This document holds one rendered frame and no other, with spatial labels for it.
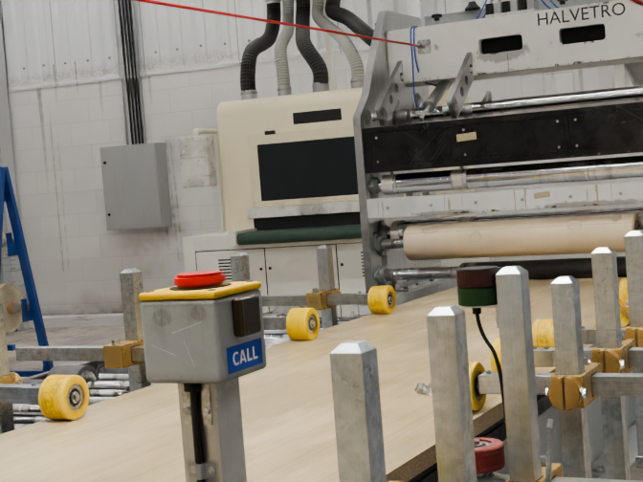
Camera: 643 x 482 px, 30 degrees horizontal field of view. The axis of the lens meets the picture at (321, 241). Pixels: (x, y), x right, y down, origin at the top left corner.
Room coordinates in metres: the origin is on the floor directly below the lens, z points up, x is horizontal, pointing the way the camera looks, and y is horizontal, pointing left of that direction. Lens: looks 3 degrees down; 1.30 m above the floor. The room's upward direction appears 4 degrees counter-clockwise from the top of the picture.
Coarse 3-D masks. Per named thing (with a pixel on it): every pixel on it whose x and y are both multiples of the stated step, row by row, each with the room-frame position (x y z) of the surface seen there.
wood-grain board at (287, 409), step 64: (384, 320) 3.22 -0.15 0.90; (256, 384) 2.35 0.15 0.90; (320, 384) 2.29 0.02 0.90; (384, 384) 2.24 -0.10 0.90; (0, 448) 1.93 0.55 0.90; (64, 448) 1.89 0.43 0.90; (128, 448) 1.86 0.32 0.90; (256, 448) 1.79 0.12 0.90; (320, 448) 1.75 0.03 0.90; (384, 448) 1.72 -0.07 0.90
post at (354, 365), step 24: (336, 360) 1.15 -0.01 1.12; (360, 360) 1.14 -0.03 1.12; (336, 384) 1.15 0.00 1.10; (360, 384) 1.14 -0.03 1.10; (336, 408) 1.15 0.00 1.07; (360, 408) 1.14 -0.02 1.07; (336, 432) 1.15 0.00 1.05; (360, 432) 1.14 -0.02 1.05; (360, 456) 1.14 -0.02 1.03; (384, 456) 1.17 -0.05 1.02; (360, 480) 1.14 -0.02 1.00; (384, 480) 1.16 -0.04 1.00
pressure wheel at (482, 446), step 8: (480, 440) 1.70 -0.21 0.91; (488, 440) 1.69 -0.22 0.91; (496, 440) 1.69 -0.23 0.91; (480, 448) 1.65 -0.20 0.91; (488, 448) 1.65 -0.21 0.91; (496, 448) 1.65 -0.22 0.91; (480, 456) 1.64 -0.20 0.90; (488, 456) 1.64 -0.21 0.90; (496, 456) 1.65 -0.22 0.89; (480, 464) 1.64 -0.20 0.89; (488, 464) 1.64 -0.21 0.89; (496, 464) 1.65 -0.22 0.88; (504, 464) 1.67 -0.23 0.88; (480, 472) 1.64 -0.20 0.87
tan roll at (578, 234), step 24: (576, 216) 3.94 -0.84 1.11; (600, 216) 3.89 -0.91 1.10; (624, 216) 3.85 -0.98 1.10; (384, 240) 4.26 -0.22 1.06; (408, 240) 4.16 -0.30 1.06; (432, 240) 4.12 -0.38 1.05; (456, 240) 4.08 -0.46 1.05; (480, 240) 4.04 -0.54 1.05; (504, 240) 4.00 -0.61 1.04; (528, 240) 3.96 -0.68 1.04; (552, 240) 3.93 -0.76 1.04; (576, 240) 3.89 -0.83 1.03; (600, 240) 3.86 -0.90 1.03; (624, 240) 3.82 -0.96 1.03
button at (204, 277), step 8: (192, 272) 0.94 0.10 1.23; (200, 272) 0.94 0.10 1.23; (208, 272) 0.93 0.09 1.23; (216, 272) 0.92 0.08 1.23; (176, 280) 0.92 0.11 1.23; (184, 280) 0.91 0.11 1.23; (192, 280) 0.91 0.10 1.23; (200, 280) 0.91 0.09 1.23; (208, 280) 0.91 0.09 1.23; (216, 280) 0.92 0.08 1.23; (224, 280) 0.92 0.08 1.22
